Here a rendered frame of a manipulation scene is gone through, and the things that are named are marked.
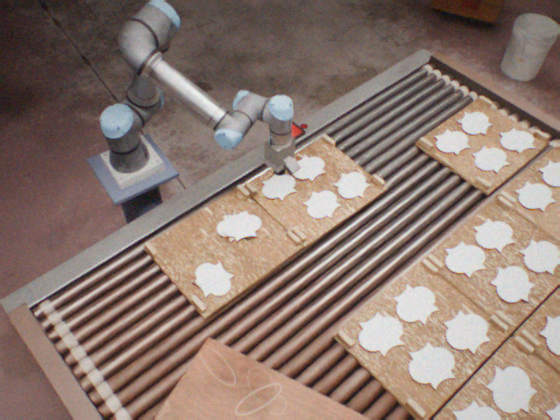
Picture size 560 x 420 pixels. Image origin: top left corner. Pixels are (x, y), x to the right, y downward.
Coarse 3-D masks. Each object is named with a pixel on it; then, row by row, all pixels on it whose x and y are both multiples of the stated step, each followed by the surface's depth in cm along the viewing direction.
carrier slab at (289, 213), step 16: (320, 144) 217; (336, 160) 211; (352, 160) 211; (272, 176) 205; (320, 176) 206; (336, 176) 206; (368, 176) 206; (304, 192) 201; (336, 192) 201; (368, 192) 201; (384, 192) 203; (272, 208) 196; (288, 208) 196; (304, 208) 196; (352, 208) 197; (288, 224) 192; (304, 224) 192; (320, 224) 192; (336, 224) 192
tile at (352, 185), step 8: (344, 176) 205; (352, 176) 205; (360, 176) 205; (336, 184) 202; (344, 184) 202; (352, 184) 202; (360, 184) 203; (368, 184) 203; (344, 192) 200; (352, 192) 200; (360, 192) 200
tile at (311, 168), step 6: (300, 162) 209; (306, 162) 209; (312, 162) 209; (318, 162) 209; (300, 168) 207; (306, 168) 207; (312, 168) 207; (318, 168) 207; (294, 174) 205; (300, 174) 205; (306, 174) 205; (312, 174) 205; (318, 174) 205; (312, 180) 203
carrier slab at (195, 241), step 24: (192, 216) 193; (216, 216) 193; (264, 216) 194; (168, 240) 186; (192, 240) 187; (216, 240) 187; (240, 240) 187; (264, 240) 187; (288, 240) 187; (168, 264) 180; (192, 264) 181; (216, 264) 181; (240, 264) 181; (264, 264) 181; (192, 288) 175; (240, 288) 175
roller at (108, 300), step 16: (448, 80) 246; (416, 96) 238; (400, 112) 233; (368, 128) 225; (352, 144) 221; (144, 272) 180; (160, 272) 182; (128, 288) 177; (96, 304) 172; (112, 304) 175; (80, 320) 170; (64, 336) 167
